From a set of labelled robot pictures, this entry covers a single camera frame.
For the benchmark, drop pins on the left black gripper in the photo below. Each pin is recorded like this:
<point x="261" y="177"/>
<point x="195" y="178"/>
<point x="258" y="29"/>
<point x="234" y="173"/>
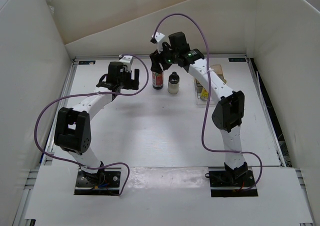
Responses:
<point x="132" y="84"/>

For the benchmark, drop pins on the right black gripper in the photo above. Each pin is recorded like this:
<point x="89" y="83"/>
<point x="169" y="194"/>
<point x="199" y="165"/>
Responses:
<point x="157" y="58"/>

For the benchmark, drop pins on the tall dark sauce bottle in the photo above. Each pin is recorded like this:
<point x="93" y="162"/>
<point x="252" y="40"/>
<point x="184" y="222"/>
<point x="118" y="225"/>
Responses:
<point x="157" y="79"/>

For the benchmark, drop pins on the small yellow label bottle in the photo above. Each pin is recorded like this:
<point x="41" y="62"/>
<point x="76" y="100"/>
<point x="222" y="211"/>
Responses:
<point x="204" y="94"/>

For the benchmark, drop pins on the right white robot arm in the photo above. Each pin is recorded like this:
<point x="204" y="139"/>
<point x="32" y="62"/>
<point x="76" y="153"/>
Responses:
<point x="229" y="104"/>

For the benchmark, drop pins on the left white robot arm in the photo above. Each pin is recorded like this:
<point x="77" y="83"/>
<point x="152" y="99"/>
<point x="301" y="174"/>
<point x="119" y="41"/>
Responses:
<point x="73" y="126"/>

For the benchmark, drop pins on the white powder shaker jar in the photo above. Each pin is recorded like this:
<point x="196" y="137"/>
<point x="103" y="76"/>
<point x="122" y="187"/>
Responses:
<point x="173" y="83"/>

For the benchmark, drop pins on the clear tiered organizer rack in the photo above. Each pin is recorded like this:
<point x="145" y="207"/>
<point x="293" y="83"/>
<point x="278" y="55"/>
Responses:
<point x="198" y="86"/>

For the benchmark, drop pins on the left blue table sticker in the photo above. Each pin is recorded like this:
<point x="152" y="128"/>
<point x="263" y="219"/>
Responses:
<point x="90" y="62"/>

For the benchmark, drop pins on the blue table sticker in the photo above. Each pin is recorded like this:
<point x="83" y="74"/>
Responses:
<point x="90" y="62"/>
<point x="237" y="60"/>

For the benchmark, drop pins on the right blue table sticker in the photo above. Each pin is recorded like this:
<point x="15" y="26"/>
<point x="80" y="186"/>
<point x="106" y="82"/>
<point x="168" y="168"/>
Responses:
<point x="237" y="60"/>

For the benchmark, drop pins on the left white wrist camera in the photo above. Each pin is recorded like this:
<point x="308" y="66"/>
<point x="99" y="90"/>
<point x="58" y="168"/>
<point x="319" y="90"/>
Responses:
<point x="126" y="60"/>

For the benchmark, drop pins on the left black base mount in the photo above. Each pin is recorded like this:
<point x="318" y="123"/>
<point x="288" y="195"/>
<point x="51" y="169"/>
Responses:
<point x="104" y="182"/>

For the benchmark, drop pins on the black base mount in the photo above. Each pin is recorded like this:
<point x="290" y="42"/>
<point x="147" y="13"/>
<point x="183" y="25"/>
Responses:
<point x="223" y="186"/>
<point x="104" y="182"/>

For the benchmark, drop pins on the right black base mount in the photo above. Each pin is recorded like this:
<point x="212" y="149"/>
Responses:
<point x="223" y="186"/>

